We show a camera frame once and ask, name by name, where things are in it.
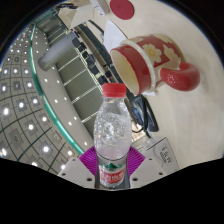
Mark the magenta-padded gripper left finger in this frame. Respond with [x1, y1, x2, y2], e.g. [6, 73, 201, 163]
[57, 145, 98, 188]

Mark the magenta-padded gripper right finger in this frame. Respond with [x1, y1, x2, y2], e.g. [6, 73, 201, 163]
[125, 145, 167, 190]

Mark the clear red-capped water bottle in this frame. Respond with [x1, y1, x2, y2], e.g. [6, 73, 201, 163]
[93, 82, 133, 190]

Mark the white paper ream box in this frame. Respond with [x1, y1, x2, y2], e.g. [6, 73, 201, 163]
[144, 136, 181, 173]

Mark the black bag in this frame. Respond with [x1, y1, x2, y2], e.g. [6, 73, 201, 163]
[128, 93, 160, 134]

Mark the group of ceiling lights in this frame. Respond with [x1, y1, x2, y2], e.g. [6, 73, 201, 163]
[0, 29, 78, 171]

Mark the row of black office chairs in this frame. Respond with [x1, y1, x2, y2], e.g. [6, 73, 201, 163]
[71, 31, 111, 88]

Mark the red floral ceramic mug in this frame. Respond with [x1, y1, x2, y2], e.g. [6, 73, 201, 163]
[109, 33, 201, 96]

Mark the long curved conference desk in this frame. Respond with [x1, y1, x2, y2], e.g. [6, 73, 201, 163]
[58, 13, 148, 134]

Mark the flat round red coaster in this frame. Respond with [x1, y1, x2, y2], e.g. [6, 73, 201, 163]
[109, 0, 135, 21]

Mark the white remote control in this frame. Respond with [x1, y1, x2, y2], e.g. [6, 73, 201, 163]
[89, 0, 110, 16]

